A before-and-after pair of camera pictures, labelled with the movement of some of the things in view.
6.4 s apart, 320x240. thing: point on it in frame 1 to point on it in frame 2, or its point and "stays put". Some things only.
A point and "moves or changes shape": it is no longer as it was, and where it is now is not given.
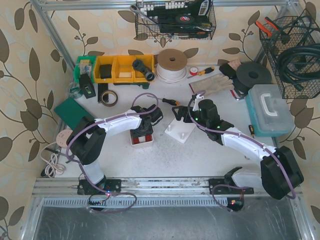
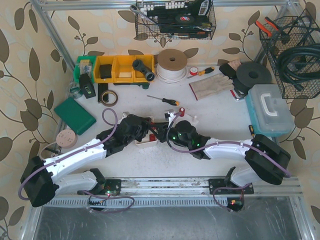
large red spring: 136,140 moves or changes shape
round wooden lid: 61,137 stays put
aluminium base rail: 137,188 stays put
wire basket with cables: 293,46 stays put
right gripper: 188,114 to 164,132
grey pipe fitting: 149,74 stays put
